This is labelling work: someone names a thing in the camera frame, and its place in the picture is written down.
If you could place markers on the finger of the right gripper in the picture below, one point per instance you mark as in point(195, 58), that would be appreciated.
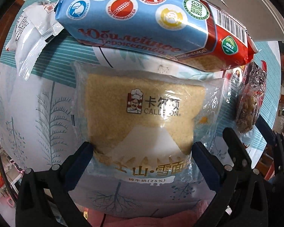
point(273, 139)
point(237, 151)

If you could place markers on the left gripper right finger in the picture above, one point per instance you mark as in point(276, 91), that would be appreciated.
point(210, 167)

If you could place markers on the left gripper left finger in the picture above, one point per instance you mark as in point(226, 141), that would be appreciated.
point(33, 208)

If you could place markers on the clear cookie snack pack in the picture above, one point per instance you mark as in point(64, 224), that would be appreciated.
point(250, 81)

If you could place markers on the Calleton bread clear pack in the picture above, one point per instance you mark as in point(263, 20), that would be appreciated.
point(141, 124)

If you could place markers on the white silver snack packet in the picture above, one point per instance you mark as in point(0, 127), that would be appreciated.
point(33, 30)

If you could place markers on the blue red biscuit pack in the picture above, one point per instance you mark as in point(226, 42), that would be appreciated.
point(191, 32)

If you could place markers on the teal white leaf tablecloth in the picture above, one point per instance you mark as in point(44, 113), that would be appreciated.
point(37, 125)

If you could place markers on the white plastic storage bin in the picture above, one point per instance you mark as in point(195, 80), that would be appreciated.
point(259, 18)

